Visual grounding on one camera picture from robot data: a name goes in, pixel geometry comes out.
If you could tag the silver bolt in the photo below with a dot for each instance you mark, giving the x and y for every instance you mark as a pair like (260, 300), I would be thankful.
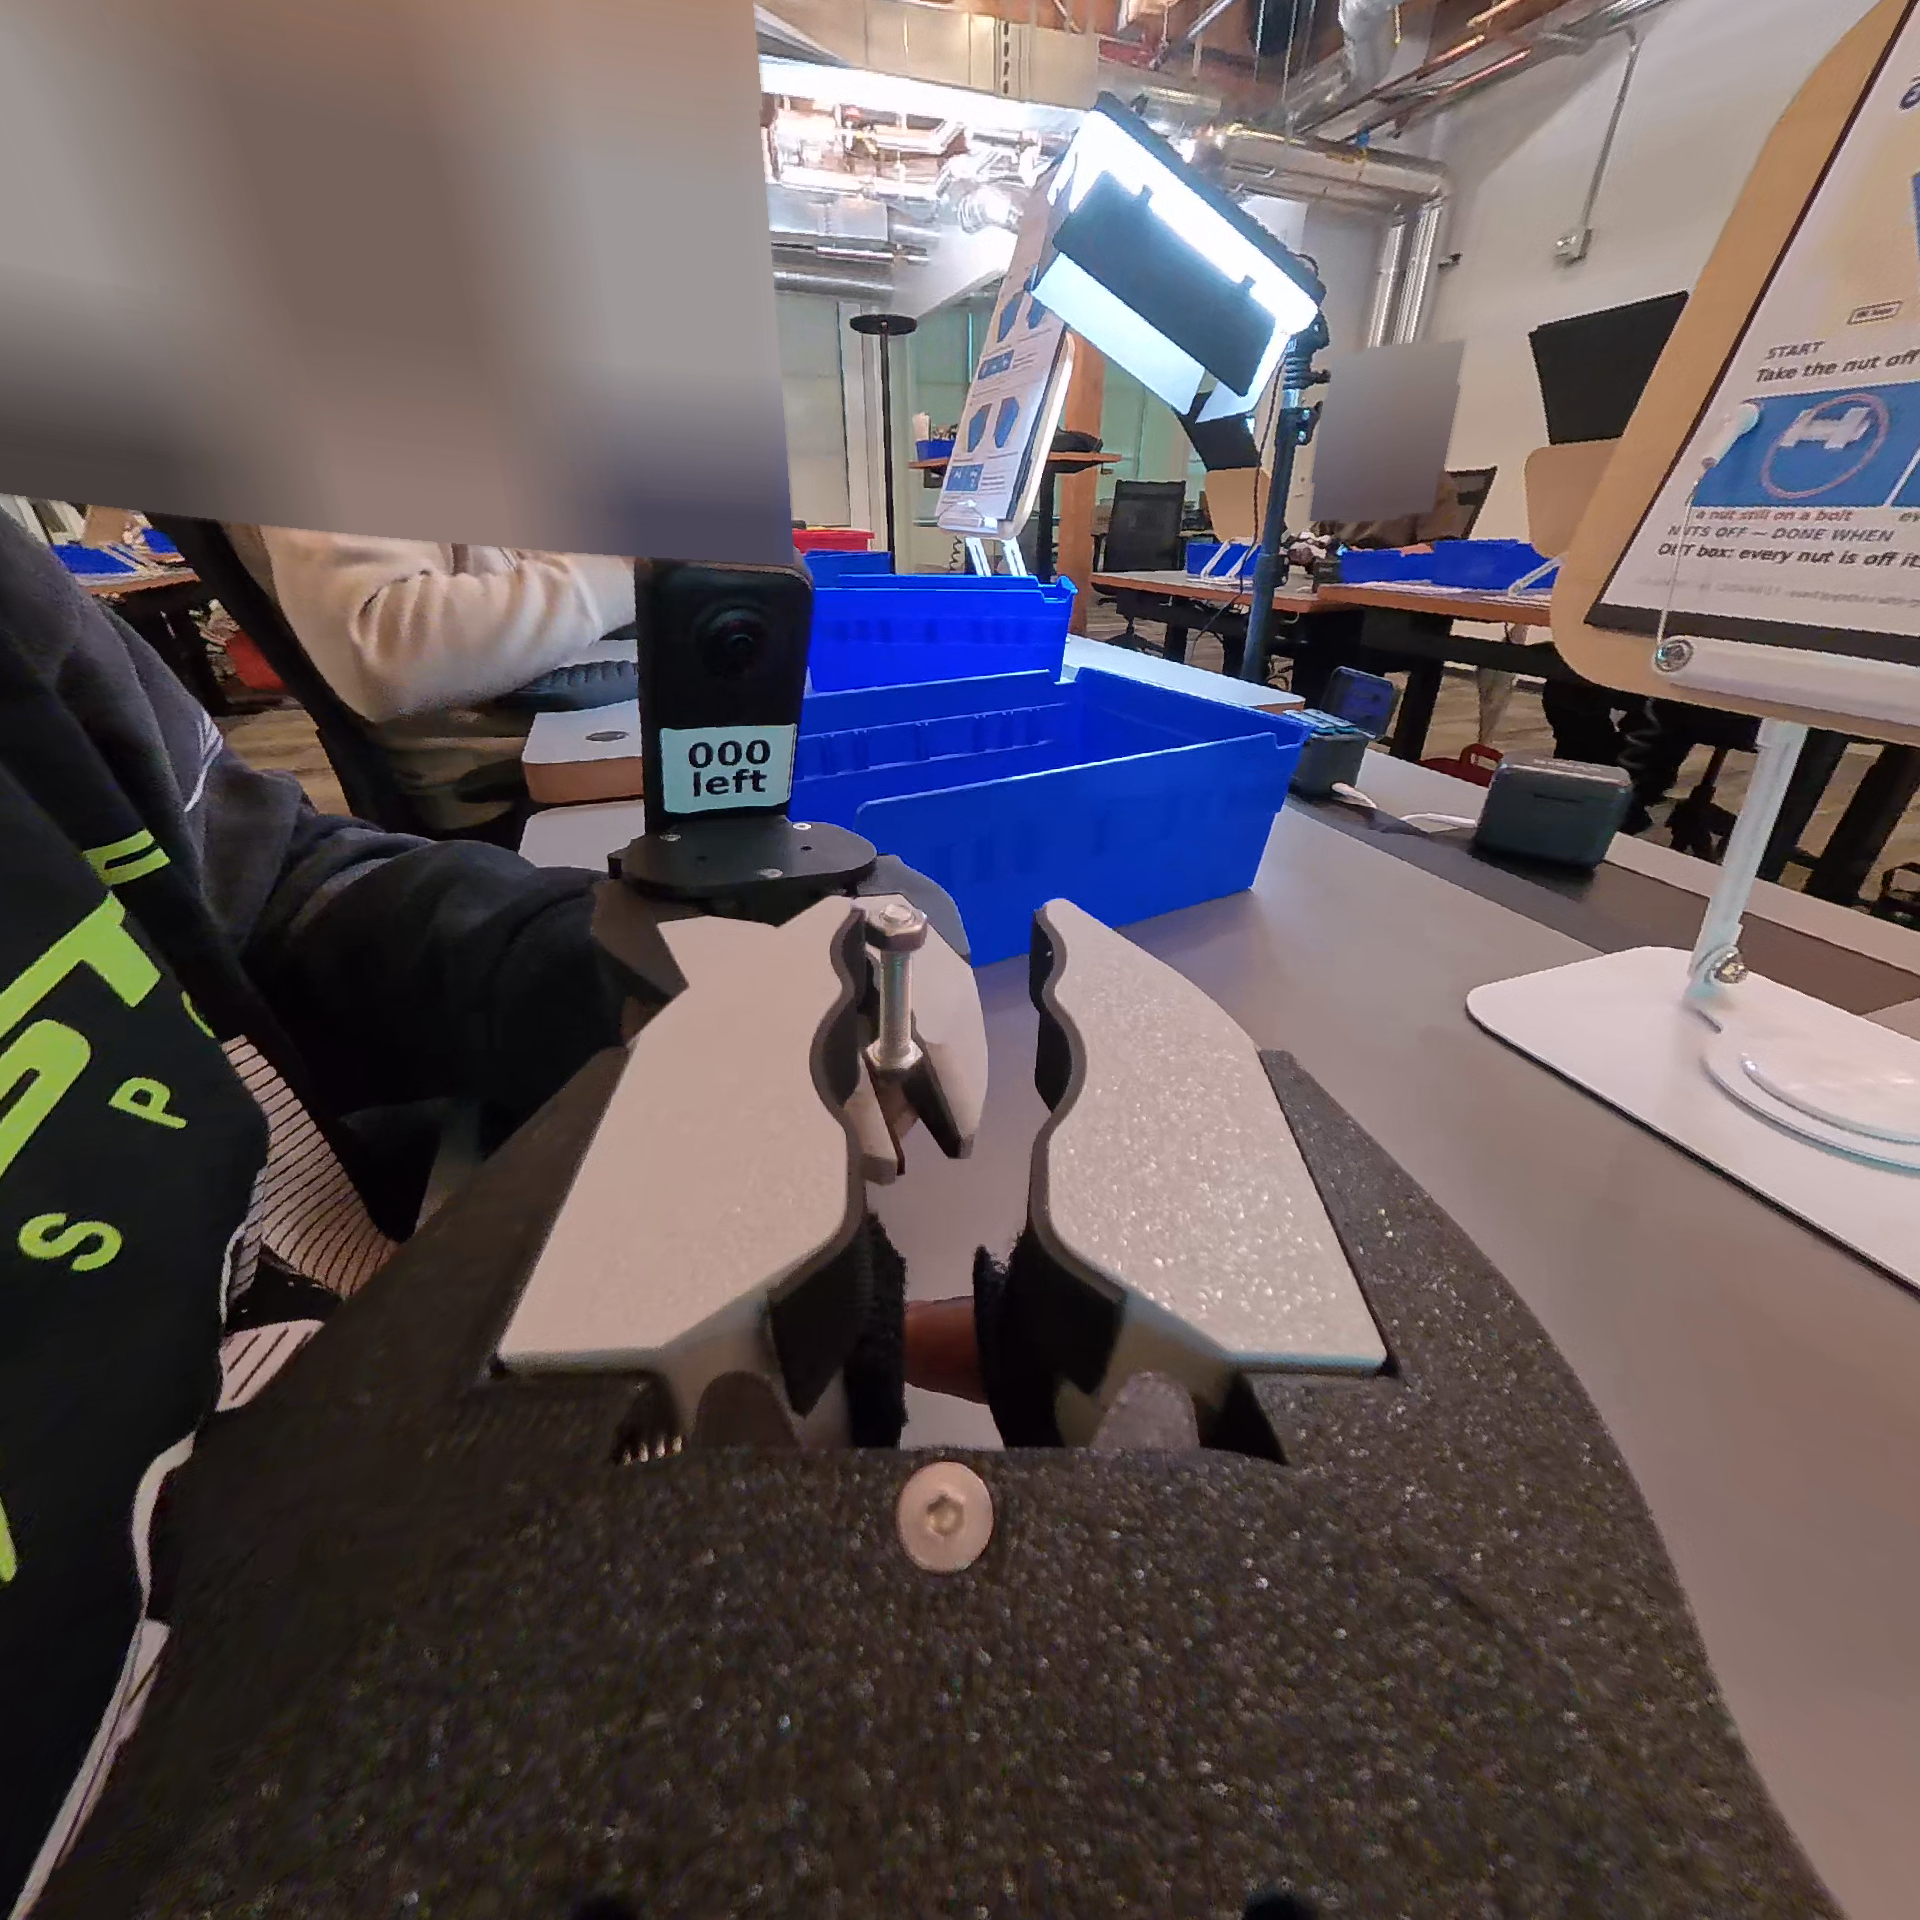
(895, 1004)

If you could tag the wooden office desk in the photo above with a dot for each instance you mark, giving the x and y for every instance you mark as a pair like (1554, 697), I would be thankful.
(1442, 599)

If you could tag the blue plastic bin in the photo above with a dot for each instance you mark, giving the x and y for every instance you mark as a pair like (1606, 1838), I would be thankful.
(1081, 795)
(932, 622)
(1442, 564)
(1223, 561)

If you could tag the person's left forearm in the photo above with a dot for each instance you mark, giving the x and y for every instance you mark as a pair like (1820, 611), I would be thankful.
(422, 931)

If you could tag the black charging case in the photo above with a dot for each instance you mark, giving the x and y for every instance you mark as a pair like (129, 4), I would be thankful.
(1554, 809)

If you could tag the black office chair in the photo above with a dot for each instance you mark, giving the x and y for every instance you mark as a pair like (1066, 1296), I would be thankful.
(1143, 524)

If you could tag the LED light panel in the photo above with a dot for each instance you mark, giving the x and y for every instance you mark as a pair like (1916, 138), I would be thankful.
(1156, 254)

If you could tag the person's right hand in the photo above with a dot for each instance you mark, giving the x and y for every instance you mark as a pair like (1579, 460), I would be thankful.
(943, 1343)

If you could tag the white pad on table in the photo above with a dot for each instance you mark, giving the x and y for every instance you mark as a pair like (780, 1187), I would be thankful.
(1681, 494)

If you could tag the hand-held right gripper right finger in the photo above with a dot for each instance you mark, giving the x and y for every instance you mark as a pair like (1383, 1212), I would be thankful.
(1201, 1184)

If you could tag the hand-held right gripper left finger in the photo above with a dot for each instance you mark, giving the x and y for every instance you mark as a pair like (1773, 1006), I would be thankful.
(706, 1170)

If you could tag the silver hex nut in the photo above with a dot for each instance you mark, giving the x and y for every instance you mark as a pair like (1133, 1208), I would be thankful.
(897, 922)

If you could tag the black floor lamp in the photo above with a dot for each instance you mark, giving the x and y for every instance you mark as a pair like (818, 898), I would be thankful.
(885, 435)

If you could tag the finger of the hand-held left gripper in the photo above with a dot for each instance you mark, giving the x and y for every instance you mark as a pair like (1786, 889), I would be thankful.
(957, 1049)
(699, 937)

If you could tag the printed instruction sheet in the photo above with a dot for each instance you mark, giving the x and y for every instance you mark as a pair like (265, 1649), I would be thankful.
(1815, 450)

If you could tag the black light stand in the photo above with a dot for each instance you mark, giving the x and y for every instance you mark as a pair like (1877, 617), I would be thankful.
(1281, 510)

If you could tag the person's black printed sweatshirt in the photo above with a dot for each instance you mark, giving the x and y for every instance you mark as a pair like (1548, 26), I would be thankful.
(106, 1126)

